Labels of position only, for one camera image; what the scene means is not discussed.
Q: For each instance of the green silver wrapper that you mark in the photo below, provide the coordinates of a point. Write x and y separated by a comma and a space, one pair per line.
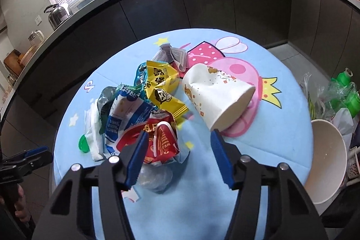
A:
108, 105

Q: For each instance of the round table, blue cloth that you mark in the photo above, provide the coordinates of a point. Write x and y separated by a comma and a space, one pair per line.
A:
197, 214

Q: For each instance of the steel kettle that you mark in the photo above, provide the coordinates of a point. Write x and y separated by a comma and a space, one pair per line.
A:
57, 16

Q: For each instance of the white round bin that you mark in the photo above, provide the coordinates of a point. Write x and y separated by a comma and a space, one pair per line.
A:
323, 161

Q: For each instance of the white tissue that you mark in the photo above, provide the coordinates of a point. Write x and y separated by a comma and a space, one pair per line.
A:
94, 138

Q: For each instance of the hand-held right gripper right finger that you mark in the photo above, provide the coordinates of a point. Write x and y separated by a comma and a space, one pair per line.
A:
222, 161

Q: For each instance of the wooden cutting board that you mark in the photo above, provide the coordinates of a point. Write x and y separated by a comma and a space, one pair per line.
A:
12, 61

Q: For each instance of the teal foil wrapper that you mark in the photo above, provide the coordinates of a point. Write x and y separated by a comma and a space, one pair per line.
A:
141, 75

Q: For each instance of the yellow snack wrapper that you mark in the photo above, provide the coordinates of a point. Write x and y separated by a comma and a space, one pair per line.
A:
161, 82

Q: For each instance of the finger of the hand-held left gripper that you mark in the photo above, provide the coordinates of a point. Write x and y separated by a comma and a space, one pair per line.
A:
36, 152

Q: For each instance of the blue white snack wrapper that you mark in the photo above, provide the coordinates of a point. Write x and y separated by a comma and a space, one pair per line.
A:
132, 113

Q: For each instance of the grey leaflet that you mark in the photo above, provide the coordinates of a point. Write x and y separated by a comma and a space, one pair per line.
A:
174, 55

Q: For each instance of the glass jar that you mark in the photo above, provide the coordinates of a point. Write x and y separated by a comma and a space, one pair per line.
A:
36, 37

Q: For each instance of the white plastic bag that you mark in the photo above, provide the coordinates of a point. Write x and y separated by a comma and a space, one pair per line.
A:
344, 122

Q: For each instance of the clear plastic lid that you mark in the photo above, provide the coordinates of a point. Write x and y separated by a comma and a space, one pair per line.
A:
154, 178

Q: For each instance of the green bottle cap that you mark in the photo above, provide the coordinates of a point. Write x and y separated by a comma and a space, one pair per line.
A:
83, 144

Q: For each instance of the person's left hand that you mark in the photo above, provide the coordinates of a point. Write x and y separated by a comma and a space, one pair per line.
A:
22, 206

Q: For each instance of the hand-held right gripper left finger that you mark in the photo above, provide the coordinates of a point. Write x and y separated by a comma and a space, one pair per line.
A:
137, 161

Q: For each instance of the white printed paper cup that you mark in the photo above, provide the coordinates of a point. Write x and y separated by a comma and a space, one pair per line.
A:
216, 93

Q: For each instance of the red snack wrapper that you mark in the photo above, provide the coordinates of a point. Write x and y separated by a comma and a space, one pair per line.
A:
160, 138

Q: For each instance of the clear plastic bag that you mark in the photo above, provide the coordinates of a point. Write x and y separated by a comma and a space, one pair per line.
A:
323, 99

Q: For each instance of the dark kitchen cabinets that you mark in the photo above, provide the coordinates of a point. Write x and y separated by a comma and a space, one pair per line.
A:
211, 3

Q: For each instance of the white storage rack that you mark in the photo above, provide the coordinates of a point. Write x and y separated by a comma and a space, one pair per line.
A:
355, 169

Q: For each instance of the blue lidded plastic box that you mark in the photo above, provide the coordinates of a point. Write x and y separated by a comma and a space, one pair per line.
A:
84, 1

